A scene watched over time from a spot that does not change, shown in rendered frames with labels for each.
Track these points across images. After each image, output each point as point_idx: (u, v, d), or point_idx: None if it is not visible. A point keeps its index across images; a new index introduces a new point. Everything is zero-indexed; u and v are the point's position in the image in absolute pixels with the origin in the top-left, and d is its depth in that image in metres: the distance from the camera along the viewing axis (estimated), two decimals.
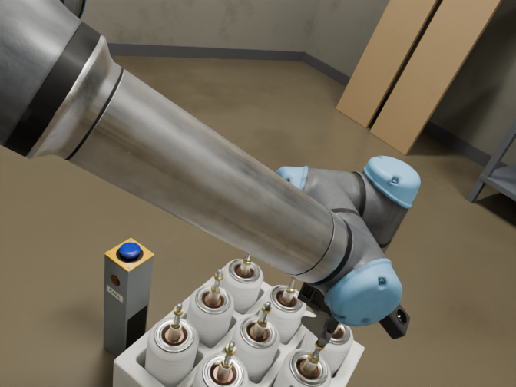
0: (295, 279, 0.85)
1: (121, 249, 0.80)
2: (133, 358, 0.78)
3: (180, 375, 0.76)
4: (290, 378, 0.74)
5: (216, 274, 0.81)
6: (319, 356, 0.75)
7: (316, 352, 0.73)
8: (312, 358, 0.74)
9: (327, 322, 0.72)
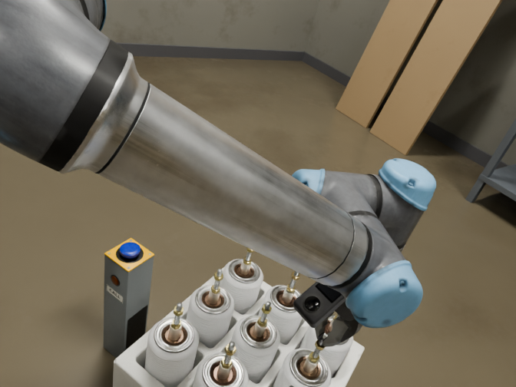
0: (295, 279, 0.85)
1: (121, 249, 0.80)
2: (133, 358, 0.78)
3: (180, 375, 0.76)
4: (290, 378, 0.74)
5: (216, 274, 0.81)
6: (319, 356, 0.75)
7: (316, 352, 0.73)
8: (312, 358, 0.74)
9: None
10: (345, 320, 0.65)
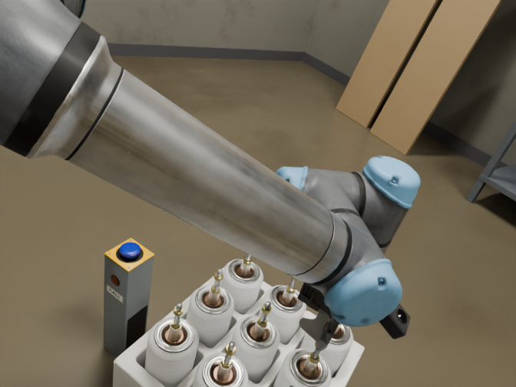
0: (295, 279, 0.85)
1: (121, 249, 0.80)
2: (133, 358, 0.78)
3: (180, 375, 0.76)
4: (290, 378, 0.74)
5: (216, 274, 0.81)
6: (313, 352, 0.75)
7: (319, 351, 0.74)
8: (318, 358, 0.74)
9: None
10: None
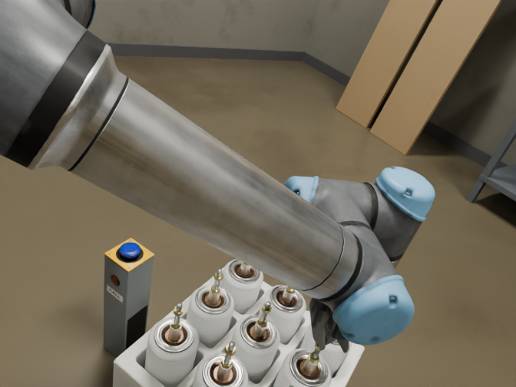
0: None
1: (121, 249, 0.80)
2: (133, 358, 0.78)
3: (180, 375, 0.76)
4: (290, 378, 0.74)
5: (216, 274, 0.81)
6: (319, 358, 0.74)
7: (315, 352, 0.73)
8: (311, 357, 0.74)
9: (319, 333, 0.70)
10: None
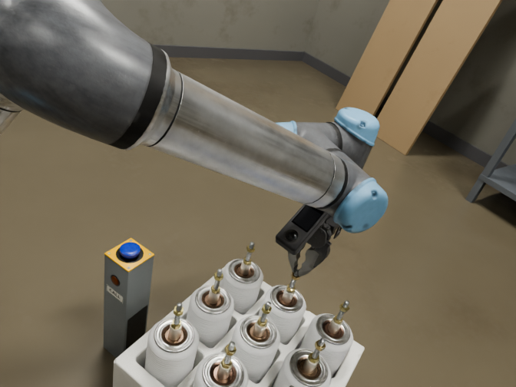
0: (295, 279, 0.85)
1: (121, 249, 0.80)
2: (133, 358, 0.78)
3: (180, 375, 0.76)
4: (290, 378, 0.74)
5: (216, 274, 0.81)
6: (312, 358, 0.74)
7: (315, 348, 0.74)
8: (313, 352, 0.75)
9: None
10: (316, 249, 0.78)
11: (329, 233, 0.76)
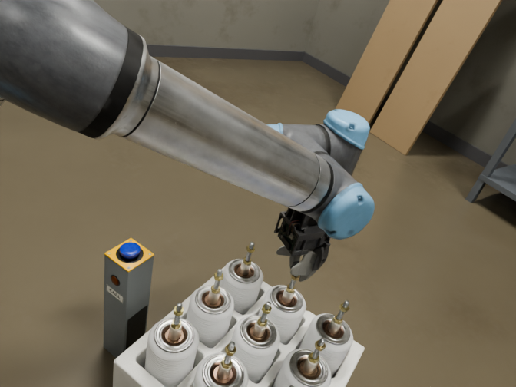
0: (299, 276, 0.86)
1: (121, 249, 0.80)
2: (133, 358, 0.78)
3: (180, 375, 0.76)
4: (290, 378, 0.74)
5: (216, 274, 0.81)
6: (312, 358, 0.74)
7: (315, 348, 0.74)
8: (313, 352, 0.75)
9: None
10: None
11: None
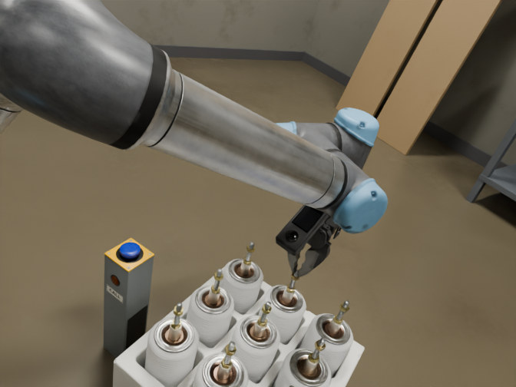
0: (299, 276, 0.86)
1: (121, 249, 0.80)
2: (133, 358, 0.78)
3: (180, 375, 0.76)
4: (290, 378, 0.74)
5: (216, 274, 0.81)
6: (312, 358, 0.74)
7: (315, 348, 0.74)
8: (313, 352, 0.75)
9: None
10: (316, 249, 0.78)
11: (329, 233, 0.76)
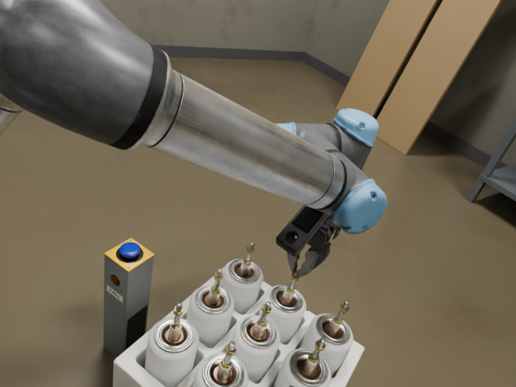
0: (292, 273, 0.87)
1: (121, 249, 0.80)
2: (133, 358, 0.78)
3: (180, 375, 0.76)
4: (290, 378, 0.74)
5: (216, 274, 0.81)
6: (312, 358, 0.74)
7: (315, 348, 0.74)
8: (313, 352, 0.75)
9: None
10: (316, 249, 0.79)
11: (329, 234, 0.76)
